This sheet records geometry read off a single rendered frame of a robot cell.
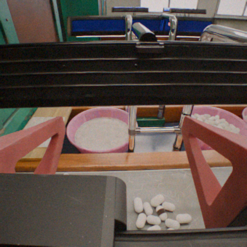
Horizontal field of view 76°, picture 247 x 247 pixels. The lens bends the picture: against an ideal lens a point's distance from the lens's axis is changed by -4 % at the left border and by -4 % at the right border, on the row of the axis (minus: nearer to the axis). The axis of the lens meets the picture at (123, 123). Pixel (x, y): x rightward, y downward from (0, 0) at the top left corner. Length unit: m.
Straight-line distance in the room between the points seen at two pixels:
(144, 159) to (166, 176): 0.08
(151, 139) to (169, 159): 0.21
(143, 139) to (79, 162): 0.31
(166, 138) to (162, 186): 0.29
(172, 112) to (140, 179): 0.40
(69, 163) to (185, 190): 0.34
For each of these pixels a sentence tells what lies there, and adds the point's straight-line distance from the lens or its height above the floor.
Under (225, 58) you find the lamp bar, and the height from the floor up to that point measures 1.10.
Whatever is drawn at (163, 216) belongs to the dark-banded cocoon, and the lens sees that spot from 0.44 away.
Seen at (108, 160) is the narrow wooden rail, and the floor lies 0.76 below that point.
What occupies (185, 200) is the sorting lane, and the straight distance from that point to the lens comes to 0.49.
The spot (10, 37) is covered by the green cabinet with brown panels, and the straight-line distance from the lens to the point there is 0.72.
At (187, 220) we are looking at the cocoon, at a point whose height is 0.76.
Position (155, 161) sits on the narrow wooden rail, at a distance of 0.51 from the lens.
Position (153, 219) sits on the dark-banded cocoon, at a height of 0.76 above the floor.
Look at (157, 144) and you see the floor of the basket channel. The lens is 0.70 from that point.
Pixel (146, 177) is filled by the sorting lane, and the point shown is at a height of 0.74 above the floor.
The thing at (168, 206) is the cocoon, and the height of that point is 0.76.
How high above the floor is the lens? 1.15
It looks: 37 degrees down
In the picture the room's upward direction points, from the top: straight up
